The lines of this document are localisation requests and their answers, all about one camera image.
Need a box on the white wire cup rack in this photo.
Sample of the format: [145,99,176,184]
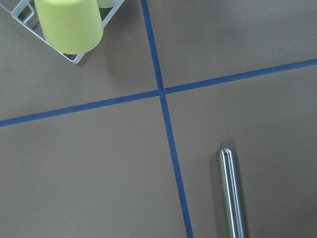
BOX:
[9,0,123,64]

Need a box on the yellow-green upturned cup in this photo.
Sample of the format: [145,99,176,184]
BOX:
[34,0,104,55]

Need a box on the steel muddler black tip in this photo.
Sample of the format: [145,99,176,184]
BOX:
[217,147,246,238]

